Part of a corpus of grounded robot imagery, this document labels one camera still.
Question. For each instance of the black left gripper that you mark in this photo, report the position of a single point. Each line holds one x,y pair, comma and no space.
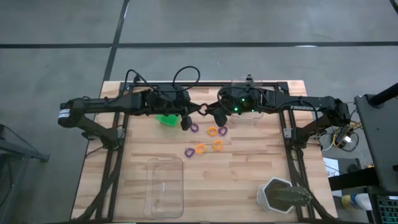
174,107

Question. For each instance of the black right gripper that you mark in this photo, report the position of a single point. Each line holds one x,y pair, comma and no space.
237,104

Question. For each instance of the small clear plastic bin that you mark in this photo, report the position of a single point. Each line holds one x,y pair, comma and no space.
248,117

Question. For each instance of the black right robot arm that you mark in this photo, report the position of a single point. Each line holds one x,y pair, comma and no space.
311,104

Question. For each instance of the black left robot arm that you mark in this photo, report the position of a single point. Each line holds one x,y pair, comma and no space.
102,102

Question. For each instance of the green plastic basket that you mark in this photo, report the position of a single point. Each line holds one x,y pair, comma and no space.
169,120

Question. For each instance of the large clear plastic bin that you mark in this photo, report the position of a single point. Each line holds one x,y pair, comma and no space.
164,186

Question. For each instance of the white hexagonal plant pot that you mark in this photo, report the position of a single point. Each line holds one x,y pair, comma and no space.
262,202

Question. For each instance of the green cactus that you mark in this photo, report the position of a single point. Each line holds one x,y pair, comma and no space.
292,196

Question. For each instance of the white paper sheet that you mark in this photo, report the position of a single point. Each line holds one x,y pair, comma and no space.
331,166

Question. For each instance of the black power strip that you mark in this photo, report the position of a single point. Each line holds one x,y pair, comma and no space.
343,133

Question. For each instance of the black shelf bar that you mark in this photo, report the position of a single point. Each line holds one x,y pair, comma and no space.
351,180

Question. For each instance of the dark grey monitor back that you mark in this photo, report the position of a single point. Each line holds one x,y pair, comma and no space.
379,140

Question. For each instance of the white plastic bottle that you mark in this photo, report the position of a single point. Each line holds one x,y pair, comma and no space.
357,201

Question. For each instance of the black round pole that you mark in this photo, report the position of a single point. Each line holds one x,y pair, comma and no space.
385,93

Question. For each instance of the dark metal stand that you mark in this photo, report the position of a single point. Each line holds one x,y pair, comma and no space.
18,149

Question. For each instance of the lit keyboard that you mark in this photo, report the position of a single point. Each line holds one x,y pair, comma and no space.
388,211

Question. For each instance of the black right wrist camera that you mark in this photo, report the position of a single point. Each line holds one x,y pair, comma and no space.
228,101

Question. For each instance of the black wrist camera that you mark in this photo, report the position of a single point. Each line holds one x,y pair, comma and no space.
228,101
177,99

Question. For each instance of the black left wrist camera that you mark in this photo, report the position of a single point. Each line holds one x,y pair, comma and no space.
177,99

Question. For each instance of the silver corner bracket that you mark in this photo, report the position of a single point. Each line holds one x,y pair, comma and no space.
287,133

